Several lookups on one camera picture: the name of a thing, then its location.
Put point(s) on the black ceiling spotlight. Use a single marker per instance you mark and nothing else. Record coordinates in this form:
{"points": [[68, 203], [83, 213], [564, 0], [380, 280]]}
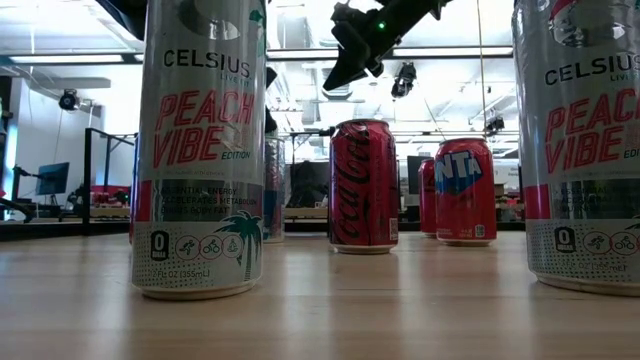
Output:
{"points": [[404, 80], [69, 100], [495, 124]]}

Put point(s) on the red Fanta can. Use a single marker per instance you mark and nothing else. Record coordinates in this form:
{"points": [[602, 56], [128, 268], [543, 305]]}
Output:
{"points": [[132, 220]]}

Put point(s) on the black computer monitor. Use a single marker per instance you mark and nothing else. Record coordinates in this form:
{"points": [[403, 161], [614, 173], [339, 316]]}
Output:
{"points": [[413, 175]]}

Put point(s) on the Celsius Peach Vibe can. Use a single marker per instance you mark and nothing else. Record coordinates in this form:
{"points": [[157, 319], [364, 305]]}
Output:
{"points": [[200, 150], [580, 150]]}

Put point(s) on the Coca-Cola can black script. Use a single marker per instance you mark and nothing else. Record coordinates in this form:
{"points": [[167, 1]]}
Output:
{"points": [[363, 190]]}

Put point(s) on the computer monitor on arm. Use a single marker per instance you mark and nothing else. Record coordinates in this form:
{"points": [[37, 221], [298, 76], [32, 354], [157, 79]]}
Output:
{"points": [[52, 179]]}

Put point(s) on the red soda can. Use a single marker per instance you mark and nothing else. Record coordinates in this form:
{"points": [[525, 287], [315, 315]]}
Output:
{"points": [[426, 200]]}

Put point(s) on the slim silver beverage can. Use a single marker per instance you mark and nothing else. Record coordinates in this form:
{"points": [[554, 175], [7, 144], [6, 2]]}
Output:
{"points": [[274, 190]]}

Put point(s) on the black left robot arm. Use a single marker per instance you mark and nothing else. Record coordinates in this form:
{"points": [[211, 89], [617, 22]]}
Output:
{"points": [[127, 12]]}

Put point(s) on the red workshop equipment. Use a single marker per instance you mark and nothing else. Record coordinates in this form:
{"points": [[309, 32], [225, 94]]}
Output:
{"points": [[110, 190]]}

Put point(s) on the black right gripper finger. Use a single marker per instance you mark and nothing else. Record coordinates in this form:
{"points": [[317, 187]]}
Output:
{"points": [[352, 42], [347, 72]]}

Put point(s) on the black aluminium table frame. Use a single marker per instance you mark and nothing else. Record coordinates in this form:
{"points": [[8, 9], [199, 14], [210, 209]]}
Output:
{"points": [[60, 231]]}

